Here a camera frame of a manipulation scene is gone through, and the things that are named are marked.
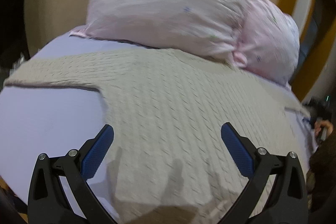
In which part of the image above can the beige knit sweater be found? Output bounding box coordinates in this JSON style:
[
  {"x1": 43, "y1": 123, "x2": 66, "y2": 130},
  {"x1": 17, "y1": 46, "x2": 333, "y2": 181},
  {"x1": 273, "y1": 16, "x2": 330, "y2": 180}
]
[{"x1": 5, "y1": 48, "x2": 308, "y2": 223}]

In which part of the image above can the person's hand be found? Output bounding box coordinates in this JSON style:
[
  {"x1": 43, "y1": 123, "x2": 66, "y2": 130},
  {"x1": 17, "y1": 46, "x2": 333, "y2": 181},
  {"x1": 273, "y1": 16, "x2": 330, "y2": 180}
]
[{"x1": 314, "y1": 120, "x2": 334, "y2": 138}]

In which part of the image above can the lavender bed sheet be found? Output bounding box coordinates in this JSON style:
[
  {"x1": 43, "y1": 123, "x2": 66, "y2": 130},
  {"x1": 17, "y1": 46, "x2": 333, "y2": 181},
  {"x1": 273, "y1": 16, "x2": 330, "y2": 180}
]
[{"x1": 1, "y1": 34, "x2": 306, "y2": 223}]

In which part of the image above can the pink floral pillow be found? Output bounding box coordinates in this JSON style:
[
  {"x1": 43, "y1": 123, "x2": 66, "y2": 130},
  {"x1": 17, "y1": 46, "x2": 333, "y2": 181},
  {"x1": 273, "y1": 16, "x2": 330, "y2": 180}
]
[{"x1": 71, "y1": 0, "x2": 299, "y2": 86}]

